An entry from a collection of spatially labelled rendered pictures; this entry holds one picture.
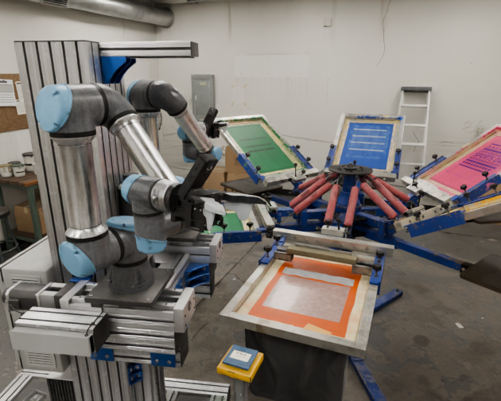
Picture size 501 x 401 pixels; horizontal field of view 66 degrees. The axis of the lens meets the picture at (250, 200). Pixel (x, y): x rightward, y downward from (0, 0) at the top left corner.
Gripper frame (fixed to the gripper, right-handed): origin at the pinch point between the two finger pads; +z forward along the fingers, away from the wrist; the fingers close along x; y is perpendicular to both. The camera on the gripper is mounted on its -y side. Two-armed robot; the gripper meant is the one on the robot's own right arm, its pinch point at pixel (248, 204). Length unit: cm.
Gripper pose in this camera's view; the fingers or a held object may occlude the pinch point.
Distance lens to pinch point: 78.9
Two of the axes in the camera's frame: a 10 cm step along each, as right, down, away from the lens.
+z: 8.3, 1.7, -5.2
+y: -0.8, 9.8, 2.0
